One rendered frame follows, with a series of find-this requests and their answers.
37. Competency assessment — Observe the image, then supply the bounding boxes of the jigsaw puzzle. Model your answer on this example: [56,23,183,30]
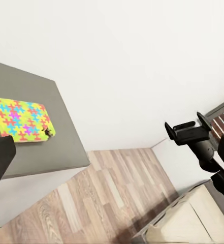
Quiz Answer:
[0,98,55,143]

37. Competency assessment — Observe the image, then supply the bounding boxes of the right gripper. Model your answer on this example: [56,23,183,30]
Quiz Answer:
[165,112,212,155]

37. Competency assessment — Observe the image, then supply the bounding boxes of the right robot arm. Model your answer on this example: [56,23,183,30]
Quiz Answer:
[165,112,224,195]

